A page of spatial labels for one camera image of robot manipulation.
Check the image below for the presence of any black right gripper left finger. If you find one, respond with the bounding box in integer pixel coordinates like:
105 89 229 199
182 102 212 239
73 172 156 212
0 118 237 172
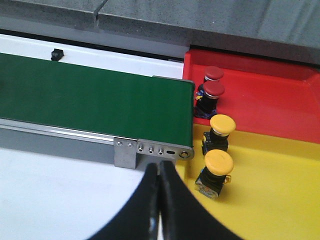
90 163 160 240

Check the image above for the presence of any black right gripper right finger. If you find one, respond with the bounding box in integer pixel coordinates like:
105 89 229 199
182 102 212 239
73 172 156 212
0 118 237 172
159 161 240 240

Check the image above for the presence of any yellow mushroom push button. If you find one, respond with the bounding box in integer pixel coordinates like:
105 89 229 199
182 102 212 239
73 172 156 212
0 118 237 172
195 149 234 200
201 114 236 155

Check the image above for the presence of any red mushroom push button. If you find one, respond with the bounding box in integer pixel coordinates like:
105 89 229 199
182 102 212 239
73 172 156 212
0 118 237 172
193 81 225 119
203 66 224 83

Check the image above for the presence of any conveyor end plate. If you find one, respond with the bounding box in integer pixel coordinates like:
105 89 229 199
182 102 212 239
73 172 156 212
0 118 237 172
136 139 194 160

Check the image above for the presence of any yellow plastic tray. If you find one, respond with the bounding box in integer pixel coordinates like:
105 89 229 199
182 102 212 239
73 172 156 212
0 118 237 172
176 124 320 240

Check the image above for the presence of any red plastic tray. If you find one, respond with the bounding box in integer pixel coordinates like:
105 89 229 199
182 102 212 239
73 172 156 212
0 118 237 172
183 49 320 143

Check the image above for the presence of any green conveyor belt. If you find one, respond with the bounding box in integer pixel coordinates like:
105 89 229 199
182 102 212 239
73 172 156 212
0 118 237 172
0 54 195 147

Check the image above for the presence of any small black clip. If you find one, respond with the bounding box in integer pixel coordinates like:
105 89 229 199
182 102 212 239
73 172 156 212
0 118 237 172
50 48 64 62

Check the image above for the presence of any left grey stone slab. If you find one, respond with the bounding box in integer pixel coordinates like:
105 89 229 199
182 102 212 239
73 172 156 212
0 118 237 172
0 0 106 30

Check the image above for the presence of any grey stone slab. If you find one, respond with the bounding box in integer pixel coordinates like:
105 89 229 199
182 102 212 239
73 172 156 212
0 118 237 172
0 0 106 30
98 0 320 65

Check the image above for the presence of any right grey stone slab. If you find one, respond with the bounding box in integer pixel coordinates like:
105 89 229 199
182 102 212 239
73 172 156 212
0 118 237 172
98 0 320 65

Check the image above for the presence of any metal conveyor support bracket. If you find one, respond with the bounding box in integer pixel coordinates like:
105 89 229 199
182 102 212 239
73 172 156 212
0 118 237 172
113 136 138 169

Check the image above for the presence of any aluminium conveyor side rail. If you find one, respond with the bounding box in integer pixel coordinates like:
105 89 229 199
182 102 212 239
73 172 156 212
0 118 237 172
0 118 115 145

